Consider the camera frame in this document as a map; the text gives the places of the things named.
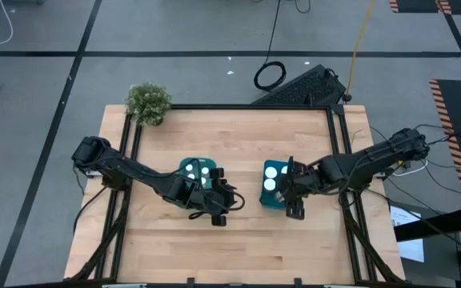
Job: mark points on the teal plastic bin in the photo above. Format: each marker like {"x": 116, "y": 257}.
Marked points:
{"x": 197, "y": 161}

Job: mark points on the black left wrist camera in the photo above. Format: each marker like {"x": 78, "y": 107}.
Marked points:
{"x": 218, "y": 220}

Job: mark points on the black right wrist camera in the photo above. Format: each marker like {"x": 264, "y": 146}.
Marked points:
{"x": 295, "y": 210}

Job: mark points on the blue plastic bin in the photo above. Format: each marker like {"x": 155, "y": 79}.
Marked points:
{"x": 265, "y": 200}

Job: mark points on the black metal table frame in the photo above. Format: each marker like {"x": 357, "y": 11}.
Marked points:
{"x": 254, "y": 106}

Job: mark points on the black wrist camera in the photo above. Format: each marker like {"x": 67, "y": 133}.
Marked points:
{"x": 295, "y": 210}
{"x": 218, "y": 220}

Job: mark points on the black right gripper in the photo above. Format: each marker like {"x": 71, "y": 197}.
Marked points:
{"x": 300, "y": 182}

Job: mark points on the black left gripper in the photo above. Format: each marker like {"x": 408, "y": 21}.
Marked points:
{"x": 206, "y": 196}

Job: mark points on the black metal beam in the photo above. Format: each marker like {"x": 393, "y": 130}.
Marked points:
{"x": 434, "y": 226}

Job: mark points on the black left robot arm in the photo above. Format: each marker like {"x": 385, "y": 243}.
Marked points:
{"x": 134, "y": 172}

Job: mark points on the green potted plant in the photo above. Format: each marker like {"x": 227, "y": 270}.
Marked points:
{"x": 148, "y": 102}

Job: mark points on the white paper sheet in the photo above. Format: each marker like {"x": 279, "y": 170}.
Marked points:
{"x": 404, "y": 218}

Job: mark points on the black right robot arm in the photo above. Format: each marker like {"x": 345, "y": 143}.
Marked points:
{"x": 374, "y": 156}

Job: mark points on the small white-capped pill bottle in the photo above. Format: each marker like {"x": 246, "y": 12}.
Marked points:
{"x": 205, "y": 171}

